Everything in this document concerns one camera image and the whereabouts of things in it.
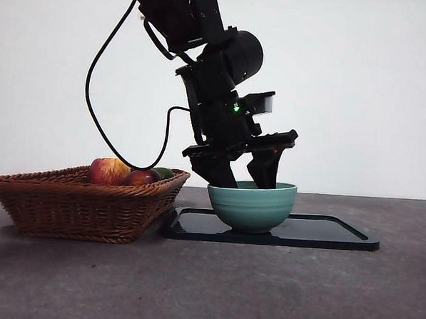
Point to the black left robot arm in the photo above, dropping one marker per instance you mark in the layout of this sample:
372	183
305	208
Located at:
217	81

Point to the black rectangular tray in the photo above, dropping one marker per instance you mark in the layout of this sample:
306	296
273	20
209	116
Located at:
319	236

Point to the green fruit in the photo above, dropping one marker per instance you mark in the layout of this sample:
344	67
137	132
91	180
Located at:
166	173

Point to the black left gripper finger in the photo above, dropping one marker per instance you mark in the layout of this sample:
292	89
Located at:
216	172
267	169

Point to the red yellow apple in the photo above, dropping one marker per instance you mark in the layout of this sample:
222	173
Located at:
105	171

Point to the dark red apple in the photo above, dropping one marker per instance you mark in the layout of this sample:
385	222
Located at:
140	180

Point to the teal ceramic bowl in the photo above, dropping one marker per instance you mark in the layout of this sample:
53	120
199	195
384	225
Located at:
253	211

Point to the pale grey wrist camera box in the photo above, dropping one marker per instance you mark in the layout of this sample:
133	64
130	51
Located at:
266	103

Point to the brown wicker basket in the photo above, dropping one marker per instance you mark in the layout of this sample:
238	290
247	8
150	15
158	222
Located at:
74	213

